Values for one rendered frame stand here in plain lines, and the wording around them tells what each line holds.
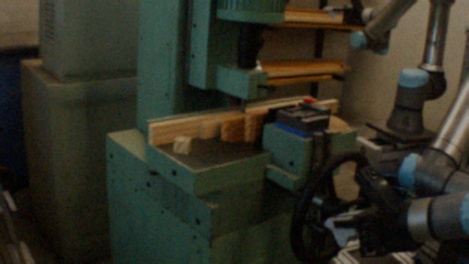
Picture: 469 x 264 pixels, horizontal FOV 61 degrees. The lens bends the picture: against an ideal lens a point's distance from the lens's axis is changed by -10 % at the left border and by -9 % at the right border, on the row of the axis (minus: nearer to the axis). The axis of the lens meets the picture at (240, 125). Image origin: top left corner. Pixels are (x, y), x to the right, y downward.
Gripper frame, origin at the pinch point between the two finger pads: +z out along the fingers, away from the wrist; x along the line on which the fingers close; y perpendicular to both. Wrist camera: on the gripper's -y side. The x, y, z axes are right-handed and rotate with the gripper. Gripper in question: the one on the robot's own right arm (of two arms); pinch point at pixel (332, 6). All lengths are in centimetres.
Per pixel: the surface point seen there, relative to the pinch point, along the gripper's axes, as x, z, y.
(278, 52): 123, 179, 73
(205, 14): -97, -41, -10
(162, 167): -120, -56, 21
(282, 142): -96, -70, 17
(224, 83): -95, -46, 8
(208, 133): -105, -52, 18
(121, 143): -118, -22, 28
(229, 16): -97, -53, -11
